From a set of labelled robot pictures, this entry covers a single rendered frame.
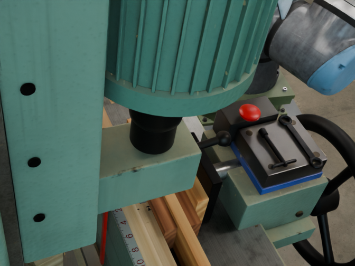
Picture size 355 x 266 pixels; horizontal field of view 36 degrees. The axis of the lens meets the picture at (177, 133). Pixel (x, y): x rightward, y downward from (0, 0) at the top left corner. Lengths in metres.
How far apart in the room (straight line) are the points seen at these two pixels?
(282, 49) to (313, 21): 0.09
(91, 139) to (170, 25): 0.13
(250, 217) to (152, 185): 0.18
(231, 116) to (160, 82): 0.32
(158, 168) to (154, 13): 0.24
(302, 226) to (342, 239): 1.14
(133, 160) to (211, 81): 0.18
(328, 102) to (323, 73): 1.25
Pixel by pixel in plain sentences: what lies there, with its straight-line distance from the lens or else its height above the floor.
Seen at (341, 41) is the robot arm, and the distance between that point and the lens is 1.19.
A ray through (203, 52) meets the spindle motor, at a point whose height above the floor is 1.27.
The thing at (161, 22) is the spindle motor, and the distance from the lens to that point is 0.40.
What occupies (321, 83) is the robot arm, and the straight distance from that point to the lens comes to 1.20.
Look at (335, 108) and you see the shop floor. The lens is 2.41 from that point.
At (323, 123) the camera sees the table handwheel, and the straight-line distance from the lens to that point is 0.89.
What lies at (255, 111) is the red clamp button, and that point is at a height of 1.02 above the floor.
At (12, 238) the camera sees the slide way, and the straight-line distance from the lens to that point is 0.55.
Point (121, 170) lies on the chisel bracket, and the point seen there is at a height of 1.07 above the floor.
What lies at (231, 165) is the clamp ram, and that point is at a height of 0.96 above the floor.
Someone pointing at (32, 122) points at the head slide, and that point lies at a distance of 0.43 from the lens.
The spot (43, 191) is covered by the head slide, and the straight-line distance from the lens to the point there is 0.50.
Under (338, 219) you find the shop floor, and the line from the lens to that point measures 2.03.
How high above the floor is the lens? 1.53
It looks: 47 degrees down
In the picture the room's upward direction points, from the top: 12 degrees clockwise
